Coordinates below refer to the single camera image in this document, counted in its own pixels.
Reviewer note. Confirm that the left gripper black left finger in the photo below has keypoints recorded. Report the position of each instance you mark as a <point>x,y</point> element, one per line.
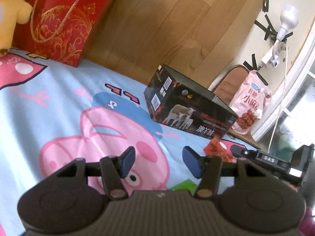
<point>115,168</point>

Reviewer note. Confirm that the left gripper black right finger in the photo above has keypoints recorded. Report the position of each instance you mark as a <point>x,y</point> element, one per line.
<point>205,168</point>

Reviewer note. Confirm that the red orange snack packet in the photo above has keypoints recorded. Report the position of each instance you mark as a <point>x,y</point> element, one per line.
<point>214,148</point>

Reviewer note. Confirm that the bright green snack packet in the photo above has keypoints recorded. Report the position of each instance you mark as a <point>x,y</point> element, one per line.
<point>185,185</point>

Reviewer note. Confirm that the pink fried twist snack bag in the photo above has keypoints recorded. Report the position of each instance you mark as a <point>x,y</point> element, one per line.
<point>249,102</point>

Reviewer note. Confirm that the black sheep wool box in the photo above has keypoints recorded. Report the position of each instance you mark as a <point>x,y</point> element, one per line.
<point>176,101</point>

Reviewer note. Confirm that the brown cushion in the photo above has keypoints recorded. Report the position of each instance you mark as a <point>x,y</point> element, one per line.
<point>225,87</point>

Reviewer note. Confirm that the Peppa Pig bed sheet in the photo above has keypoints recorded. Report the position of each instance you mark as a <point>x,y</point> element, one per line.
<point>52,113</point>

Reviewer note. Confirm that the wooden headboard panel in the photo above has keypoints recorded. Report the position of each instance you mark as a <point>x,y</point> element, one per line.
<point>198,38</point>

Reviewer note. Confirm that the red gift bag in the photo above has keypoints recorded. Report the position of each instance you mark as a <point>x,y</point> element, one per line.
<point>60,29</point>

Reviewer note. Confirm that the yellow plush chick toy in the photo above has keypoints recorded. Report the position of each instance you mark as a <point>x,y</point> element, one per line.
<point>12,12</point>

